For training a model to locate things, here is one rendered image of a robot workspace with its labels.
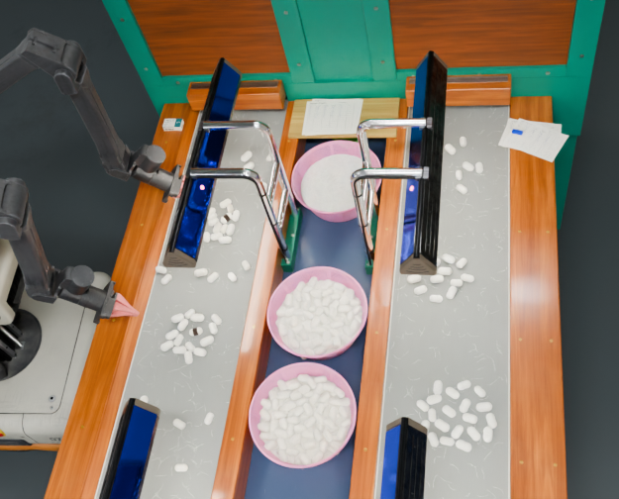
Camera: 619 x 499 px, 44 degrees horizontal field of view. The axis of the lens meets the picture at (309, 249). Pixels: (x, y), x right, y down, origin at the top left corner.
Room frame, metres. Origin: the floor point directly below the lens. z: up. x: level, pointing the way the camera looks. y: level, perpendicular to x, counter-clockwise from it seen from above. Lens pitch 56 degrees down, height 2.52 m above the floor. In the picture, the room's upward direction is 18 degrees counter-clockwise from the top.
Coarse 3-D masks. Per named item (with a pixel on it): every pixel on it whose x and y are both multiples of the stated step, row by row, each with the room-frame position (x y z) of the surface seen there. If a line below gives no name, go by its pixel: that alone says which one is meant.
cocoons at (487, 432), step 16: (448, 144) 1.37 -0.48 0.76; (464, 144) 1.35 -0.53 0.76; (464, 192) 1.19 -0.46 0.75; (448, 256) 1.01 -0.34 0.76; (448, 272) 0.96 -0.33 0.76; (416, 288) 0.95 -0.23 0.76; (464, 384) 0.66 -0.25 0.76; (432, 400) 0.65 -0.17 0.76; (464, 400) 0.62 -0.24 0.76; (432, 416) 0.61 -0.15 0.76; (464, 416) 0.59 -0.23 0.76; (432, 432) 0.58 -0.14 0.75; (464, 448) 0.52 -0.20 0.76
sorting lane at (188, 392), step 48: (192, 144) 1.70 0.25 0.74; (240, 144) 1.64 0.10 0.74; (240, 192) 1.45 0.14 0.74; (240, 240) 1.29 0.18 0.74; (192, 288) 1.18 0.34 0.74; (240, 288) 1.13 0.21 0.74; (144, 336) 1.08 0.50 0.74; (192, 336) 1.03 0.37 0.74; (240, 336) 0.99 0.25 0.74; (144, 384) 0.94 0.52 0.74; (192, 384) 0.89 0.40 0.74; (192, 432) 0.77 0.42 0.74; (144, 480) 0.69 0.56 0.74; (192, 480) 0.65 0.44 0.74
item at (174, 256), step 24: (216, 72) 1.57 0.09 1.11; (240, 72) 1.59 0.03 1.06; (216, 96) 1.49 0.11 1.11; (216, 120) 1.42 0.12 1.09; (216, 144) 1.35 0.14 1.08; (192, 192) 1.20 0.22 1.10; (192, 216) 1.14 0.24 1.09; (168, 240) 1.11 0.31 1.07; (192, 240) 1.09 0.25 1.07; (168, 264) 1.06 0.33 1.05; (192, 264) 1.03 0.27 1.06
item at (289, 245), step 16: (208, 128) 1.38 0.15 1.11; (224, 128) 1.36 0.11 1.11; (240, 128) 1.35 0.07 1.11; (256, 128) 1.33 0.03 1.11; (272, 144) 1.32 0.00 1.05; (272, 160) 1.33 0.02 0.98; (192, 176) 1.24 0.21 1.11; (208, 176) 1.23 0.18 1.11; (224, 176) 1.21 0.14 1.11; (240, 176) 1.20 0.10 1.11; (256, 176) 1.19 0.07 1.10; (272, 176) 1.28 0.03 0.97; (272, 192) 1.23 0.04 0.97; (288, 192) 1.32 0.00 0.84; (272, 208) 1.19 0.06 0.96; (288, 208) 1.33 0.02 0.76; (272, 224) 1.18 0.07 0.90; (288, 224) 1.30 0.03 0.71; (288, 240) 1.25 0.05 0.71; (288, 256) 1.18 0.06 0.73
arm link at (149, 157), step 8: (136, 152) 1.49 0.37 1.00; (144, 152) 1.46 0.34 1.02; (152, 152) 1.46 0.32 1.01; (160, 152) 1.47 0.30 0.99; (136, 160) 1.46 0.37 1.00; (144, 160) 1.45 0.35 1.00; (152, 160) 1.44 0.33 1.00; (160, 160) 1.44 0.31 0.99; (112, 168) 1.47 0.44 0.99; (128, 168) 1.48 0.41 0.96; (144, 168) 1.45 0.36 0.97; (152, 168) 1.44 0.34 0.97; (120, 176) 1.46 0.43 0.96; (128, 176) 1.45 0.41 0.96
